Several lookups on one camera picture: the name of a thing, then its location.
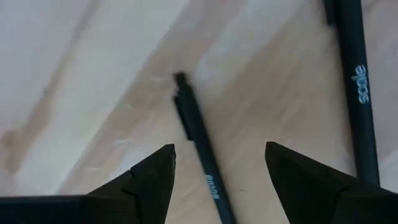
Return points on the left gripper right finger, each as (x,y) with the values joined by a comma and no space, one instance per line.
(311,196)

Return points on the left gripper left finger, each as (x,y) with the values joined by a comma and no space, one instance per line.
(124,205)

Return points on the black ballpoint pen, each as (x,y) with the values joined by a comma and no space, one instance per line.
(360,124)
(199,137)

